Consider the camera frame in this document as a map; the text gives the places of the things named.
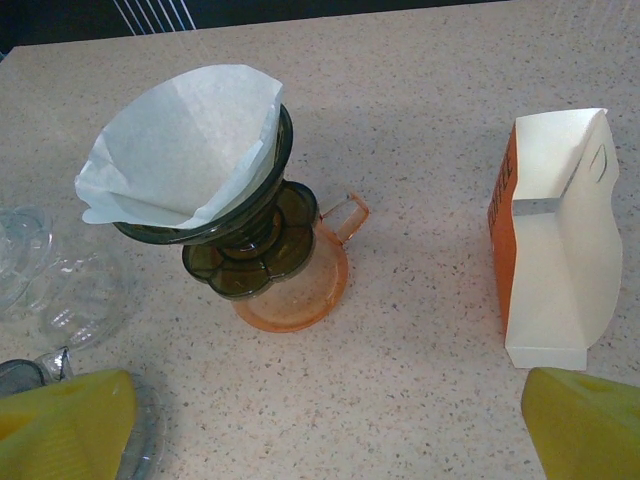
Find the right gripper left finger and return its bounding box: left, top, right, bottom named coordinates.
left=0, top=368, right=139, bottom=480

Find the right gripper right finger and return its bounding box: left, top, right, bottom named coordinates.
left=520, top=367, right=640, bottom=480

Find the smoke grey plastic carafe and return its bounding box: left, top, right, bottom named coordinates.
left=0, top=346, right=169, bottom=480

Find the clear plastic carafe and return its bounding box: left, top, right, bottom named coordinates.
left=0, top=247, right=132, bottom=354

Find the orange coffee filter box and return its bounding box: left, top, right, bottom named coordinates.
left=486, top=106, right=625, bottom=372

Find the clear glass beaker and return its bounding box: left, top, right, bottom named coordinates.
left=0, top=203, right=57, bottom=314

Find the olive green coffee dripper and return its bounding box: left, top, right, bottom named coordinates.
left=113, top=102, right=320, bottom=301

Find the white paper coffee filter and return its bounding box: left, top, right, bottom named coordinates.
left=74, top=63, right=285, bottom=232

